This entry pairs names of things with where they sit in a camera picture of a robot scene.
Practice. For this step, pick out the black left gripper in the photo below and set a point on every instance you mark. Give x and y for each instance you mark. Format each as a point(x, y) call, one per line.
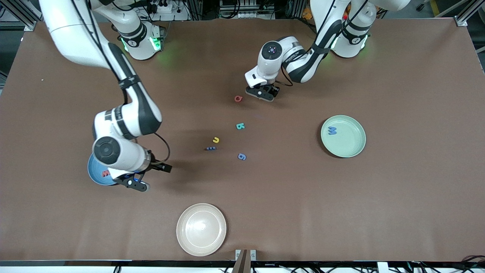
point(273, 90)

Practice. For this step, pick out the teal letter B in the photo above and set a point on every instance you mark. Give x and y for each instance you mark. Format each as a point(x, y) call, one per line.
point(240, 126)

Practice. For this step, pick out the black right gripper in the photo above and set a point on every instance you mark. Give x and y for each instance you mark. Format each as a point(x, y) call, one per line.
point(156, 165)

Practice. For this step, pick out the green plate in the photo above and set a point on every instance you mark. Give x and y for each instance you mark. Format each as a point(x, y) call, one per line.
point(348, 144)

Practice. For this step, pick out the black equipment rack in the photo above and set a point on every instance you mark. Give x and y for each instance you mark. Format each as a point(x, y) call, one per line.
point(246, 4)

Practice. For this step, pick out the blue plate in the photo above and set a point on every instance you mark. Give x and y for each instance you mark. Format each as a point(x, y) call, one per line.
point(94, 172)

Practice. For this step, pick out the aluminium frame profile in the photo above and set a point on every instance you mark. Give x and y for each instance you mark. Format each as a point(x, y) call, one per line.
point(22, 19)
point(471, 11)

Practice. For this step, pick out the blue letter g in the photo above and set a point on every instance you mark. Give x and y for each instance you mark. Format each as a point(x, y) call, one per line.
point(242, 156)

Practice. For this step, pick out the red letter m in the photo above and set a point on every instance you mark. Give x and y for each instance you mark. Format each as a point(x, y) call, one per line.
point(105, 174)

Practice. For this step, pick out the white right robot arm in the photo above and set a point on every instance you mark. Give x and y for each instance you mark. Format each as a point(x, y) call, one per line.
point(132, 113)

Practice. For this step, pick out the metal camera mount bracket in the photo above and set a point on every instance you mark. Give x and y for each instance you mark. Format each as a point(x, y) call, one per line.
point(244, 261)

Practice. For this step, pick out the white power strip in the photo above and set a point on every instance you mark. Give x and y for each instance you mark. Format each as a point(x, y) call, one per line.
point(166, 8)

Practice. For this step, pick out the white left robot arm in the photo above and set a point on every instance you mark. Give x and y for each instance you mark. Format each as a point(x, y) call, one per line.
point(303, 64)

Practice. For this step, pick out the orange bags pile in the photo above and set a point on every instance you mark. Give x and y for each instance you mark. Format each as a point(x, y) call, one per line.
point(306, 14)

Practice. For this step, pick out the beige plate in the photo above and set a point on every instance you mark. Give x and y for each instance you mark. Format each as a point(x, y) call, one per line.
point(201, 229)

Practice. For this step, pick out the red letter Q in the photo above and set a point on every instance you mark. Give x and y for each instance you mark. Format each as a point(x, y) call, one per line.
point(235, 99)

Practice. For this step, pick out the yellow letter u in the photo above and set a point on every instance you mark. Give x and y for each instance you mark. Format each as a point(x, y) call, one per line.
point(216, 141)

